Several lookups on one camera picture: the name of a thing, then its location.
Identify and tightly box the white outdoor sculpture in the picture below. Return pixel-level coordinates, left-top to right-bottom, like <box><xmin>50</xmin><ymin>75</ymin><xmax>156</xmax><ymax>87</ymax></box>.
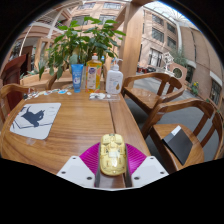
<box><xmin>162</xmin><ymin>51</ymin><xmax>176</xmax><ymax>73</ymax></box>

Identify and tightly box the yellow dish soap bottle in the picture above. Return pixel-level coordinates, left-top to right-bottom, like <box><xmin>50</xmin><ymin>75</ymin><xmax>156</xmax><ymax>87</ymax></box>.
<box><xmin>85</xmin><ymin>52</ymin><xmax>103</xmax><ymax>94</ymax></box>

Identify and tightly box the wooden planter box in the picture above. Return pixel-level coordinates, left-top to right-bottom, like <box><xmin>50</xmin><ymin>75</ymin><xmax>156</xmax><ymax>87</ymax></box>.
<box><xmin>19</xmin><ymin>73</ymin><xmax>54</xmax><ymax>90</ymax></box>

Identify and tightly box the green potted plant white pot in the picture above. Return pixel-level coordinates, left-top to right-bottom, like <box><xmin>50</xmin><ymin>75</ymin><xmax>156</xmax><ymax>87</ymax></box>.
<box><xmin>38</xmin><ymin>16</ymin><xmax>127</xmax><ymax>81</ymax></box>

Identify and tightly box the blue squeeze tube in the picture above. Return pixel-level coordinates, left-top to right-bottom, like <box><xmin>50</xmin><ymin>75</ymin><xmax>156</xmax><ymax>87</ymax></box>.
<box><xmin>70</xmin><ymin>63</ymin><xmax>85</xmax><ymax>93</ymax></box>

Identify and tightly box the black notebook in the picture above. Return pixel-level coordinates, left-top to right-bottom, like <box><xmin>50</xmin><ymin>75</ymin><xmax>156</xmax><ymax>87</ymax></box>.
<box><xmin>162</xmin><ymin>125</ymin><xmax>194</xmax><ymax>166</ymax></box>

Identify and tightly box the dark red wooden podium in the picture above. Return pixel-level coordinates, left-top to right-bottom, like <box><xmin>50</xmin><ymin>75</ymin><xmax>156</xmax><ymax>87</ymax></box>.
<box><xmin>0</xmin><ymin>54</ymin><xmax>28</xmax><ymax>111</ymax></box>

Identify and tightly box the white pump bottle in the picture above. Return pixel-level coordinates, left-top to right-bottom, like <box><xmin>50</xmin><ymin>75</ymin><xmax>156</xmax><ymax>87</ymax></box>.
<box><xmin>105</xmin><ymin>58</ymin><xmax>124</xmax><ymax>95</ymax></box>

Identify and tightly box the clear plastic packet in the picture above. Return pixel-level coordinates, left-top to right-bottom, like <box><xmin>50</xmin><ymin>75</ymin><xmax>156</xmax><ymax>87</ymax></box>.
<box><xmin>88</xmin><ymin>92</ymin><xmax>121</xmax><ymax>101</ymax></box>

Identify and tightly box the wooden armchair with black notebook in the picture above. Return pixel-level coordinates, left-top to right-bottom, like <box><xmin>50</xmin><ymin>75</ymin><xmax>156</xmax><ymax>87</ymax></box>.
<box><xmin>141</xmin><ymin>98</ymin><xmax>224</xmax><ymax>174</ymax></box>

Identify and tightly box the yellow flowering plant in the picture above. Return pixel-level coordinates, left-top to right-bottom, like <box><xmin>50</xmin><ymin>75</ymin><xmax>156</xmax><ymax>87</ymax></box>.
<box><xmin>189</xmin><ymin>81</ymin><xmax>200</xmax><ymax>97</ymax></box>

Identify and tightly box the yellow computer mouse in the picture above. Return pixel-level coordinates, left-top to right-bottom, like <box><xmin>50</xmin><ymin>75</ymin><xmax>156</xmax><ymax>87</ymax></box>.
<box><xmin>98</xmin><ymin>133</ymin><xmax>128</xmax><ymax>177</ymax></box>

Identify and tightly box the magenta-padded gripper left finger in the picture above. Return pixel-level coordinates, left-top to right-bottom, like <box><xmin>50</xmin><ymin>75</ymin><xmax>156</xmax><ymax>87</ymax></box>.
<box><xmin>56</xmin><ymin>142</ymin><xmax>102</xmax><ymax>189</ymax></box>

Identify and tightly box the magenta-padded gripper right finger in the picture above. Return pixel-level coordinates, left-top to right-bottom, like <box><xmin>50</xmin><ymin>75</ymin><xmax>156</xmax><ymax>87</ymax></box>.
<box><xmin>124</xmin><ymin>143</ymin><xmax>170</xmax><ymax>188</ymax></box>

